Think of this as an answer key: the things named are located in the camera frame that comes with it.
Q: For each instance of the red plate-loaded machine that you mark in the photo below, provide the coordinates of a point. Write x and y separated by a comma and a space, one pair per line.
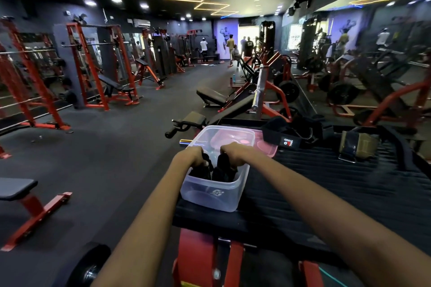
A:
269, 88

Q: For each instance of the purple bodybuilder wall mural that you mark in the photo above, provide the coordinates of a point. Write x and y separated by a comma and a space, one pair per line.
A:
224, 31

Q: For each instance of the large wall mirror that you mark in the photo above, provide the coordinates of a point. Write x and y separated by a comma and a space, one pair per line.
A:
387, 44

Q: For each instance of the person's right forearm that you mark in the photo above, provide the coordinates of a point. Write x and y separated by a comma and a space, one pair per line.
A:
336, 216

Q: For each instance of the black weight stack machine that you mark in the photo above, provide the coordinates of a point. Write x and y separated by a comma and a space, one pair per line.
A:
163, 51

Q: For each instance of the red incline bench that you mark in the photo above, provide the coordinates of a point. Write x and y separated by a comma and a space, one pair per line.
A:
142, 62

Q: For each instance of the white air conditioner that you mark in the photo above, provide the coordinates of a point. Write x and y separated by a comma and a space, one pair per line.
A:
142, 23

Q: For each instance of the black low bench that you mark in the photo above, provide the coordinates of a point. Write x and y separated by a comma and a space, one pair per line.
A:
212, 95

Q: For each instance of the black weight plate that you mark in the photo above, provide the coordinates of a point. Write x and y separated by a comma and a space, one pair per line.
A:
289, 91

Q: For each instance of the clear plastic container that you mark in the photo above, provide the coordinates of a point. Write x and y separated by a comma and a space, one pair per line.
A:
208, 196

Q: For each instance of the pink plastic lid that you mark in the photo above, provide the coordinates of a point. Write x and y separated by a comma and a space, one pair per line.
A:
266, 149

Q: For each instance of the person's left forearm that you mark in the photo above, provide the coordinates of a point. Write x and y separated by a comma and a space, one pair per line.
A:
144, 229

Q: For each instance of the person's left hand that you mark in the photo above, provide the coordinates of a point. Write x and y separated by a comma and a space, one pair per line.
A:
192, 155

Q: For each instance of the black ribbed platform tray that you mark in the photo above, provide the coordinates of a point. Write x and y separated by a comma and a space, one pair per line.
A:
336, 175

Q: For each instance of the red power rack with bench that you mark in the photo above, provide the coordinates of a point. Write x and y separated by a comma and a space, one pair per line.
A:
111, 83

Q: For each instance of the red squat rack frame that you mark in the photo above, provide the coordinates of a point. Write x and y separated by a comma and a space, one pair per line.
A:
40, 95

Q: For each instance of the person's right hand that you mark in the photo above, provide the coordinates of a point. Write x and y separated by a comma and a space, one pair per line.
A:
239, 154

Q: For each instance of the red floor bench frame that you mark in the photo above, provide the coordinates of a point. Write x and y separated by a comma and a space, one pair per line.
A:
17, 187

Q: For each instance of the chrome barbell sleeve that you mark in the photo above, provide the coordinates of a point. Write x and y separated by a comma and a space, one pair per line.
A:
257, 96

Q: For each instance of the black wall fan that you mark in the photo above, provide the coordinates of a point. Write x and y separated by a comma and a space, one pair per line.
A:
298, 2

